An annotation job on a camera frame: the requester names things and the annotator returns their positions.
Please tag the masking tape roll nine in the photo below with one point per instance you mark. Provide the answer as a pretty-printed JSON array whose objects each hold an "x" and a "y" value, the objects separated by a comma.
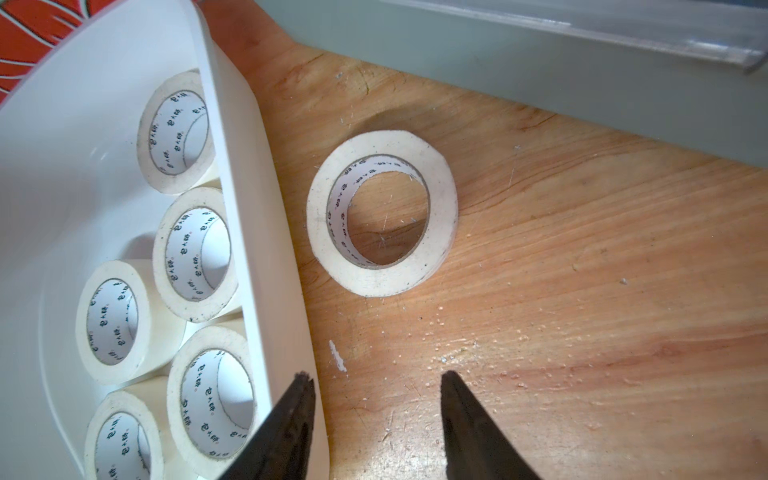
[{"x": 193, "y": 261}]

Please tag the masking tape roll six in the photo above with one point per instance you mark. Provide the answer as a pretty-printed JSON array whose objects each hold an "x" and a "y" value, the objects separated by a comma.
[{"x": 129, "y": 436}]

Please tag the masking tape roll seven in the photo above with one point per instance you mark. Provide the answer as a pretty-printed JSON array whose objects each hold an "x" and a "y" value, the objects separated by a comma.
[{"x": 175, "y": 148}]

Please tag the grey lidded plastic box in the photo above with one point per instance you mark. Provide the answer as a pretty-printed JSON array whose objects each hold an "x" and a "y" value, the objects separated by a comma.
[{"x": 699, "y": 104}]

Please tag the masking tape roll eleven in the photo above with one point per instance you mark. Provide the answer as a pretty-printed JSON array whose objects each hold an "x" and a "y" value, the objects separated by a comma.
[{"x": 211, "y": 401}]

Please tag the masking tape roll eight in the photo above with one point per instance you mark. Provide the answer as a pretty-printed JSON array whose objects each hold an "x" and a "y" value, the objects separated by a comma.
[{"x": 345, "y": 170}]

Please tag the white plastic storage tray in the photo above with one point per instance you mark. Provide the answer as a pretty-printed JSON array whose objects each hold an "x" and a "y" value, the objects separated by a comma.
[{"x": 75, "y": 77}]

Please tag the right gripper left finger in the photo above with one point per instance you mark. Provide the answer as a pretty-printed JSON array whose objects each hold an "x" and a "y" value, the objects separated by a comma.
[{"x": 280, "y": 448}]

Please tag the masking tape roll two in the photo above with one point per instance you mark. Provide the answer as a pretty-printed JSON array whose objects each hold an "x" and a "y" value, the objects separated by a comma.
[{"x": 123, "y": 328}]

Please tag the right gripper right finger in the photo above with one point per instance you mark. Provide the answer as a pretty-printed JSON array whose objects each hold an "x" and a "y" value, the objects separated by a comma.
[{"x": 475, "y": 447}]

